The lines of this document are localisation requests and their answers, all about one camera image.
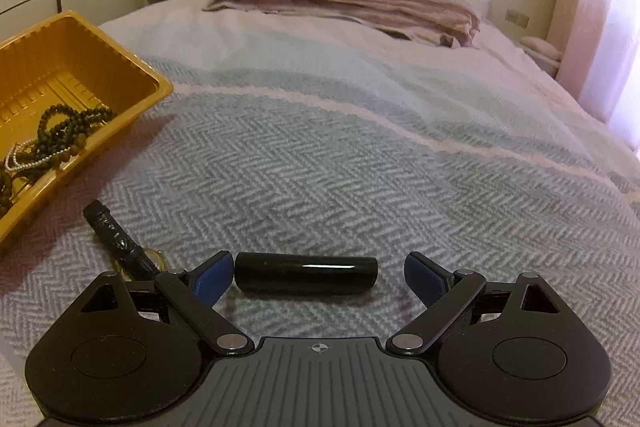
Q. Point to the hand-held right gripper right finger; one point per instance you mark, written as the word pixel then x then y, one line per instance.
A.
pixel 425 283

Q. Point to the pink curtain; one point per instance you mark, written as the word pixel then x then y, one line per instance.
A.
pixel 605 22

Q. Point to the wall socket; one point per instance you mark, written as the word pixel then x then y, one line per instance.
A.
pixel 516 18

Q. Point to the black glossy tube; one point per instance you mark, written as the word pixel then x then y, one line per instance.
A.
pixel 305 276

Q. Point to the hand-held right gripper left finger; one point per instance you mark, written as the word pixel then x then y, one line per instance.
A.
pixel 215 283

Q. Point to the golden plastic tray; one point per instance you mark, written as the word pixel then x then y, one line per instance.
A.
pixel 75 57

